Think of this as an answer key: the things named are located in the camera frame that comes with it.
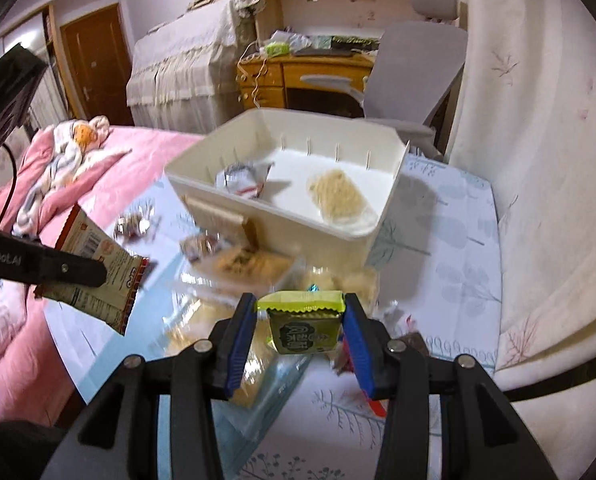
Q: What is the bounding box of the beige soda cracker packet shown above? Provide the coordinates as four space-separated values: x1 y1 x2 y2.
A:
182 195 259 248

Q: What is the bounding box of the lace covered cabinet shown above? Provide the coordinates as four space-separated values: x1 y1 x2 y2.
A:
126 0 255 134

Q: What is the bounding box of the grey office chair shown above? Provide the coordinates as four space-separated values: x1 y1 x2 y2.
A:
301 0 468 160

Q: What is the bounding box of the green snack packet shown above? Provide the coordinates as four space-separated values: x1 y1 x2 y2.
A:
257 290 345 354

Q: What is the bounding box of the brown wooden door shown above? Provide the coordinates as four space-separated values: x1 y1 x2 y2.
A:
60 3 134 126

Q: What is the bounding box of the patterned blanket on bed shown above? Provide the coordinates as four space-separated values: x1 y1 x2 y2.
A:
11 115 111 236

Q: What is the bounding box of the cream sofa cover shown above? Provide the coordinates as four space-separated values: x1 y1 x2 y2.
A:
449 0 596 479

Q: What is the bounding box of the white plastic storage bin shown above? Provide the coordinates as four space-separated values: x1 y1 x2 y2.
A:
164 108 409 270

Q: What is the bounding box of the wooden desk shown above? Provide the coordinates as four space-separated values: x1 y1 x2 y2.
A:
236 53 374 118

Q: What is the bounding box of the clear pack rice cracker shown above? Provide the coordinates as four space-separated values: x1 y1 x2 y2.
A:
307 169 377 226

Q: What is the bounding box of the pink bed quilt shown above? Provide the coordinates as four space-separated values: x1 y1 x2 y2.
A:
0 127 201 426

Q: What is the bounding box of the black cable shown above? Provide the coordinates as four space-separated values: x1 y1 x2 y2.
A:
0 142 19 231

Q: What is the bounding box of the foil wrapped candy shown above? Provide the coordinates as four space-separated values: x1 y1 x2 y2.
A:
113 211 151 240

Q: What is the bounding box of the clear bag of biscuits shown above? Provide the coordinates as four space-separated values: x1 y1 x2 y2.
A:
179 235 297 292

